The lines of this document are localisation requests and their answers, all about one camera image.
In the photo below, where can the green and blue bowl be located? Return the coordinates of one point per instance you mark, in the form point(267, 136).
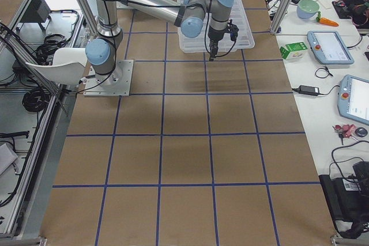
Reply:
point(307, 8)

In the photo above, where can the upper teach pendant tablet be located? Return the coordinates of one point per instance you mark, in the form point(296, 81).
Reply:
point(329, 48)

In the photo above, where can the red keys bundle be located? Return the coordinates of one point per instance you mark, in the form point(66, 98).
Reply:
point(344, 131)

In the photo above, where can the clear plastic box lid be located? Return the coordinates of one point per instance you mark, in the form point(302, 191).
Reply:
point(220, 10)

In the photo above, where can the green white carton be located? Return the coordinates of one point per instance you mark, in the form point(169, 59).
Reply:
point(293, 50)

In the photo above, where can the teach pendant tablet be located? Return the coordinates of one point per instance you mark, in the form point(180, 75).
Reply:
point(329, 48)
point(353, 98)

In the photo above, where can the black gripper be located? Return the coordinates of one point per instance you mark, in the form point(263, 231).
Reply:
point(215, 35)

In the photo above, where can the lower teach pendant tablet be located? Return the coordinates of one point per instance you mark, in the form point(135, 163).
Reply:
point(353, 98)

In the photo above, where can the toy carrot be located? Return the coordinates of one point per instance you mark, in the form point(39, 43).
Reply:
point(325, 21)

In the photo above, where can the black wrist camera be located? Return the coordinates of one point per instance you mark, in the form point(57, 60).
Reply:
point(233, 30)

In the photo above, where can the black power adapter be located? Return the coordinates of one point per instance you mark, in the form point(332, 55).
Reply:
point(308, 90)

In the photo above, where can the white plastic chair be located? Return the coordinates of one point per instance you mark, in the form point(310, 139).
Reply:
point(68, 65)

